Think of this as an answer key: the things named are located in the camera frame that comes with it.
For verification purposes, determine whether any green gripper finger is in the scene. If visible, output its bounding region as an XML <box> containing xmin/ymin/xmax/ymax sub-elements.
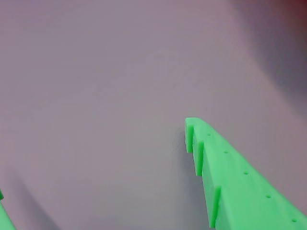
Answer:
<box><xmin>184</xmin><ymin>117</ymin><xmax>307</xmax><ymax>230</ymax></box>
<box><xmin>0</xmin><ymin>188</ymin><xmax>16</xmax><ymax>230</ymax></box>

